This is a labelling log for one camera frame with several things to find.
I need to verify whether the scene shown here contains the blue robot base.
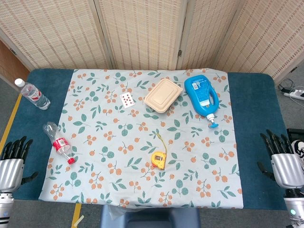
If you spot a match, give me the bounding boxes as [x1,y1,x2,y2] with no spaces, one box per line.
[99,204,201,228]

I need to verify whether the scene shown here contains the thin floor cable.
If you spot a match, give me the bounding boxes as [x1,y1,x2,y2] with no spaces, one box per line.
[277,78,300,94]

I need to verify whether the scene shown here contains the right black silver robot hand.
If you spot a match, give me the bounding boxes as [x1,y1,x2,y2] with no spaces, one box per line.
[257,129,304,190]

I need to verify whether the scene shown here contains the woven folding screen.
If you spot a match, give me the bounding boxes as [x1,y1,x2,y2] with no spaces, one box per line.
[0,0,304,80]

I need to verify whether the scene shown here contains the beige lidded lunch box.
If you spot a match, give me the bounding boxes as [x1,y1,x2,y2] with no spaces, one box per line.
[143,78,183,114]

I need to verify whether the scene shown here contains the white power strip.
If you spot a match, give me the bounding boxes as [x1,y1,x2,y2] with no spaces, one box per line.
[284,88,304,100]

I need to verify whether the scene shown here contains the floral tablecloth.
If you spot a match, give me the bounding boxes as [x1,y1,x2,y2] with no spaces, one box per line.
[38,68,243,209]

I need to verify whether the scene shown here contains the teal table cover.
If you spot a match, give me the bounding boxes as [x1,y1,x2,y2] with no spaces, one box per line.
[11,68,289,211]

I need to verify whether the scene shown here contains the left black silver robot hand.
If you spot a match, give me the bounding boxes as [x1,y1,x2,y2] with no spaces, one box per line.
[0,136,39,192]

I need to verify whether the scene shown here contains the clear bottle white cap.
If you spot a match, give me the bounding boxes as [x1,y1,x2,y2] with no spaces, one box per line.
[14,78,51,110]

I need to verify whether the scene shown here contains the red diamonds playing card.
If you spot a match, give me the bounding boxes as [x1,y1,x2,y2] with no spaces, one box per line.
[119,92,135,109]

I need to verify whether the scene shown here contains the blue pump detergent bottle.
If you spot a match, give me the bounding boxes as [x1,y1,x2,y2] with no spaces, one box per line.
[184,75,219,129]

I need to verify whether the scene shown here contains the crushed bottle red cap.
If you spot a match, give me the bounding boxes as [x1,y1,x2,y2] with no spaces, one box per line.
[42,121,76,165]

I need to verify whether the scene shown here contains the yellow tape measure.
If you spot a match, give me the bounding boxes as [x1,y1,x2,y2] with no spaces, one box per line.
[151,133,167,171]

